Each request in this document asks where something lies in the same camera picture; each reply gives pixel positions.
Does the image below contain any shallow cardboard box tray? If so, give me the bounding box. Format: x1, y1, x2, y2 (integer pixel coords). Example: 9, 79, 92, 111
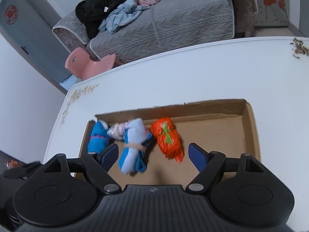
96, 99, 260, 188

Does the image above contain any blue sock bundle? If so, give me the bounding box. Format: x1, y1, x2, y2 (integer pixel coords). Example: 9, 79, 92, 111
87, 120, 110, 154

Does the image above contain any light blue clothing heap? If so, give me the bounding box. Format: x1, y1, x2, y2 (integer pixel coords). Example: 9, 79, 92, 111
98, 0, 150, 34

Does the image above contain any black garment on sofa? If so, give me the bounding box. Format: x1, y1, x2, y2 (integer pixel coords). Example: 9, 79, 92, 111
75, 0, 126, 39

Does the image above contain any pink plastic child chair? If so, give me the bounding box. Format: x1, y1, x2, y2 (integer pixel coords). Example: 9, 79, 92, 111
65, 47, 122, 80

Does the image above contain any light blue sock braided tie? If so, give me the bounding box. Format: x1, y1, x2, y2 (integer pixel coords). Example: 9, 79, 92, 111
107, 118, 153, 174

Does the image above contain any red packet on shelf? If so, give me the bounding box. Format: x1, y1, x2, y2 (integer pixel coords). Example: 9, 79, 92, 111
5, 159, 24, 170

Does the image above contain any orange plastic bag bundle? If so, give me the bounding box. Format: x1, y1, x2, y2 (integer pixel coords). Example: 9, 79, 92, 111
150, 117, 184, 163

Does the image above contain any grey quilted sofa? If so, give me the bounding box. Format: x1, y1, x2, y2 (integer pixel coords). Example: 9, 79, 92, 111
52, 0, 258, 63

